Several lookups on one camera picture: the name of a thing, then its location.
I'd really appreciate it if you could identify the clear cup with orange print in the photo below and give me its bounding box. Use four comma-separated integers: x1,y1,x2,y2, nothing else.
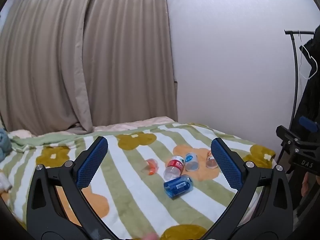
206,150,218,169

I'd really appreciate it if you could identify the cream bed sheet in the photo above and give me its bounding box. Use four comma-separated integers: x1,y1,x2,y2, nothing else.
7,116,178,138

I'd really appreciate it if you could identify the black clothes rack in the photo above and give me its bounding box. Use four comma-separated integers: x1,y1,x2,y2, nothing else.
279,30,316,161

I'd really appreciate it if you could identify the small orange plastic cup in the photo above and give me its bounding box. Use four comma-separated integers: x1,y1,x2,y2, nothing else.
146,158,160,176

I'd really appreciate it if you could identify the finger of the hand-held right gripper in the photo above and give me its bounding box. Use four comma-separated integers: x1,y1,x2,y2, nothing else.
300,116,318,132

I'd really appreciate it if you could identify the white wire hanger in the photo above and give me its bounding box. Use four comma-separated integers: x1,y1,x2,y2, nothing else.
299,45,318,80

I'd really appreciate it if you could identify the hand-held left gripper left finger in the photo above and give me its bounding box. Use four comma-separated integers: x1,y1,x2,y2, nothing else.
26,136,118,240

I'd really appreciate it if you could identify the floral striped blanket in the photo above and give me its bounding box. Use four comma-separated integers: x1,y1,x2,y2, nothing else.
0,123,277,240

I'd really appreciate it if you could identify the clear cup with blue label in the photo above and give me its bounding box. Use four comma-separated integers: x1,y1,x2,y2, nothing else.
184,152,199,172

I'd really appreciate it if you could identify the dark hanging clothing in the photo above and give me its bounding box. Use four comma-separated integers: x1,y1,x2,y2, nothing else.
285,25,320,213

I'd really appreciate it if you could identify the red label plastic bottle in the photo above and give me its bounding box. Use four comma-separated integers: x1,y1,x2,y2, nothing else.
163,155,185,181

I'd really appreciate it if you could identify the blue plastic bottle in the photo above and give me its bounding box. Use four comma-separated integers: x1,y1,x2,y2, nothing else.
163,174,194,199

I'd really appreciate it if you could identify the beige curtain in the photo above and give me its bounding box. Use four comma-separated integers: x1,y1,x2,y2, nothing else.
0,0,178,137

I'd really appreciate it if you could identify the blue plush toy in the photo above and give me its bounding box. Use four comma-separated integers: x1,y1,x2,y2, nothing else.
0,129,12,162

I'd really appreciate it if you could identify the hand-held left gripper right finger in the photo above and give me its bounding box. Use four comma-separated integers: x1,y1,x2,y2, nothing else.
200,137,294,240

